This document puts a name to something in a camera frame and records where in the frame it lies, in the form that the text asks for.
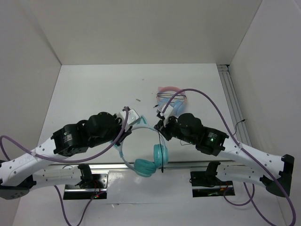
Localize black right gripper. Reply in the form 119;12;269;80
153;114;196;144

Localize black teal-headphone audio cable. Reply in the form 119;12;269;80
156;130;165;174

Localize teal cat-ear headphones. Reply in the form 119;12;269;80
113;115;169;178

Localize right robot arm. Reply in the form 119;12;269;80
154;113;294;197

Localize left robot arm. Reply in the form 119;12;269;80
0;110;140;200

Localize pink blue cat-ear headphones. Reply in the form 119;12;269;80
156;86;187;116

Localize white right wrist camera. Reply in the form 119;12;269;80
157;103;174;127

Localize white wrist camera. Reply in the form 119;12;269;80
157;103;174;127
117;106;140;132

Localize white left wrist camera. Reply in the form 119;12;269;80
117;106;140;132

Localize black pink-headphone audio cable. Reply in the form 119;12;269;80
152;92;188;109

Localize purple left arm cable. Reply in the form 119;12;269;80
0;106;130;226

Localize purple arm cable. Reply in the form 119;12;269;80
0;106;130;226
162;88;296;226

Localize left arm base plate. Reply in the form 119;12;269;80
63;170;109;200

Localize aluminium table edge rail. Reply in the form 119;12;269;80
40;160;240;171

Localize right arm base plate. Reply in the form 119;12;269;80
190;171;235;198

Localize aluminium side rail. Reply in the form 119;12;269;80
217;65;252;146

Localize thin black loose wire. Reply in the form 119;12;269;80
234;118;247;136

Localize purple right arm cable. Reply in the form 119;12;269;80
162;88;296;226

